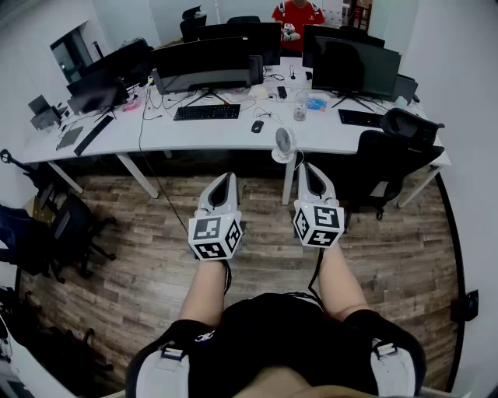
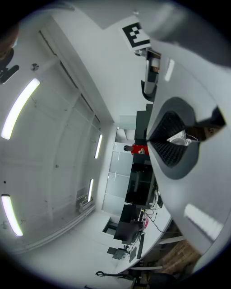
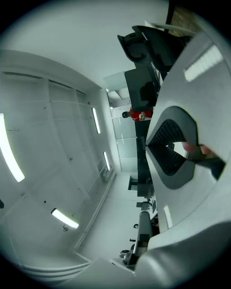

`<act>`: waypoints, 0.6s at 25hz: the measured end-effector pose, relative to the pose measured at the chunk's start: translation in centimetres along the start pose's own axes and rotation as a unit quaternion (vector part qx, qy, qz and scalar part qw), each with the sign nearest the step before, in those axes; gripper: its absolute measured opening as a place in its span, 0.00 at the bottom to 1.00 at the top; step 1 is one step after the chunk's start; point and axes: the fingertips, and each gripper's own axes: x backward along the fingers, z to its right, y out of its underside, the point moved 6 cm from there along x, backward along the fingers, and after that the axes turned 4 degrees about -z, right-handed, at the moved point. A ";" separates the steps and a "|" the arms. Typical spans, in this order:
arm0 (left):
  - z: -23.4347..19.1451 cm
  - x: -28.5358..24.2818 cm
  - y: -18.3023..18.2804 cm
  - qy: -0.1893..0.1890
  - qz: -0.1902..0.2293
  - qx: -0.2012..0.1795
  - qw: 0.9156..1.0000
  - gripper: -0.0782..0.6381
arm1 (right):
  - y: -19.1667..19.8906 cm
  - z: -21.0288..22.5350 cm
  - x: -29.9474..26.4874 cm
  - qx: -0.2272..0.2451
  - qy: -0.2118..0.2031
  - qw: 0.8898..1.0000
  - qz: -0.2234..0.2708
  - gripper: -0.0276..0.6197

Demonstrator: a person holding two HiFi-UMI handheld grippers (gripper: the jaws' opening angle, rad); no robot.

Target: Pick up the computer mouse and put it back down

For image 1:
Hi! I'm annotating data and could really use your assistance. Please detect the light grey computer box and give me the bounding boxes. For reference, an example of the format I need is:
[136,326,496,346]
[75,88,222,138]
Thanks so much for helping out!
[392,73,419,104]

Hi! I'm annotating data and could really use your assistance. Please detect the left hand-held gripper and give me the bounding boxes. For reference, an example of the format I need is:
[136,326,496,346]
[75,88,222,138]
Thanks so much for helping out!
[188,172,244,261]

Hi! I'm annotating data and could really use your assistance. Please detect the small dark screen device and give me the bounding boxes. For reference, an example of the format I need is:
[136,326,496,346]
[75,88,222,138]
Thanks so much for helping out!
[27,94,63,131]

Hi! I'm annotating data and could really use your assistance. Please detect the dark grey computer box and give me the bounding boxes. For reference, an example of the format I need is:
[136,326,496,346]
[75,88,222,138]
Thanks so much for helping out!
[248,54,265,86]

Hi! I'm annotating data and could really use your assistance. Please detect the dark blue bag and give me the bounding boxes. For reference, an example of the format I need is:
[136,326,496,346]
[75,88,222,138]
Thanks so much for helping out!
[0,204,51,273]

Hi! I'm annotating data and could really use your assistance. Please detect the flat black monitor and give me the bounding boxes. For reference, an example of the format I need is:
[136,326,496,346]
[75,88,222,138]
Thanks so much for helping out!
[302,24,386,69]
[310,36,402,113]

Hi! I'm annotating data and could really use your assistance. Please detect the hand-held gripper cable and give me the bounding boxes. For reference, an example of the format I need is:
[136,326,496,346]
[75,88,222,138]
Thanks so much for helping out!
[307,247,326,309]
[222,259,233,297]

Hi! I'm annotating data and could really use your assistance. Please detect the wide curved black monitor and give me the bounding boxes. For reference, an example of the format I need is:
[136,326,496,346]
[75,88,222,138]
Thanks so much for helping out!
[150,37,254,108]
[196,22,282,67]

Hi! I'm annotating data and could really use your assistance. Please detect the black tripod stand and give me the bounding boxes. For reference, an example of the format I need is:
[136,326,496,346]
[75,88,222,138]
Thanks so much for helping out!
[0,148,59,203]

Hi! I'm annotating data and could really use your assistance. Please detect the person's left forearm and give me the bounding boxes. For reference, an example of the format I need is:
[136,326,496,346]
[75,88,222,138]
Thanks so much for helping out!
[179,257,229,327]

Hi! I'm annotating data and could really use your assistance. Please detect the long black bar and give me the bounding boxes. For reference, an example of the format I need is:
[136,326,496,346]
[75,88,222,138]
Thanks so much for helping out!
[72,114,115,157]

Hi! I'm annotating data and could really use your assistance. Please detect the black swivel chair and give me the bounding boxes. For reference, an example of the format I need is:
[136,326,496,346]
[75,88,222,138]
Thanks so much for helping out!
[23,192,117,284]

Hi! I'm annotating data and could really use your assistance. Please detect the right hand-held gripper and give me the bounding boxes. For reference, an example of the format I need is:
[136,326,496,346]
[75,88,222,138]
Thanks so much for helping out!
[293,162,345,249]

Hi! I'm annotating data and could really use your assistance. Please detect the black office chair with headrest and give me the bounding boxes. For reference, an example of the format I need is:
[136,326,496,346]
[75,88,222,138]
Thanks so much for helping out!
[338,107,447,222]

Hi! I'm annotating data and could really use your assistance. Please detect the black keyboard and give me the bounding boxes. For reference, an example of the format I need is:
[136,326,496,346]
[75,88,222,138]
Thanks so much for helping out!
[338,108,386,129]
[173,103,241,122]

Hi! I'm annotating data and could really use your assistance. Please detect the white harness strap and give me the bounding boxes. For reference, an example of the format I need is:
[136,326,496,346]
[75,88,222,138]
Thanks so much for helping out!
[369,337,417,397]
[135,341,191,398]

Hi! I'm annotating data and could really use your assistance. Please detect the clear plastic jar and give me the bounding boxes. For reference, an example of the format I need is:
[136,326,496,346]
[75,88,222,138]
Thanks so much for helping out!
[293,88,309,122]

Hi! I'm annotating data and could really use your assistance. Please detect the small white desk fan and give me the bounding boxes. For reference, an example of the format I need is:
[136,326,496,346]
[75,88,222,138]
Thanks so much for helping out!
[271,126,299,164]

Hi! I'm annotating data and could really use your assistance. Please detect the person's black shirt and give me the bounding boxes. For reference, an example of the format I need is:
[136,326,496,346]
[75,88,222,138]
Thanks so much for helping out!
[126,293,427,398]

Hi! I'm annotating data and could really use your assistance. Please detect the thin black earphone cable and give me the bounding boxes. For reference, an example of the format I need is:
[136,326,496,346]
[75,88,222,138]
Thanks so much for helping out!
[252,106,283,125]

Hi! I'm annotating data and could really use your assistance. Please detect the person's right forearm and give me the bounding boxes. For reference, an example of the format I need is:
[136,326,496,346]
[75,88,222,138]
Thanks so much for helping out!
[317,241,370,322]

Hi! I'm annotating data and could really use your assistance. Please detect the small black monitor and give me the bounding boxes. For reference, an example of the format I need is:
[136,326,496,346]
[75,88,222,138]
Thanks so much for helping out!
[65,68,130,124]

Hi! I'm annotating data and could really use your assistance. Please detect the right hand-held gripper cable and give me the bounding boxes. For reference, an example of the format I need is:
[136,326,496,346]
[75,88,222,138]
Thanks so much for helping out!
[307,247,326,309]

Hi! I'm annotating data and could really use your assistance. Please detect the left hand-held gripper cable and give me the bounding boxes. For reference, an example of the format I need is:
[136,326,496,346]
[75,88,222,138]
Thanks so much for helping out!
[222,259,233,297]

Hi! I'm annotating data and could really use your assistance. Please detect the black pole with clamp box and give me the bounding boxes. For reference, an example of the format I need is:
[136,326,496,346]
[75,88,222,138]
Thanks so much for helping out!
[433,170,480,393]

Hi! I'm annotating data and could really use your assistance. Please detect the dark glass window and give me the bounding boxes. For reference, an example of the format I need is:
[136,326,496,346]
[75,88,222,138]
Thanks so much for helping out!
[49,25,94,85]

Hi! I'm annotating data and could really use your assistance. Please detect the grey tablet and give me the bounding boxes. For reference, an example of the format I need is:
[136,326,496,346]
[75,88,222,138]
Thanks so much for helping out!
[55,125,85,152]

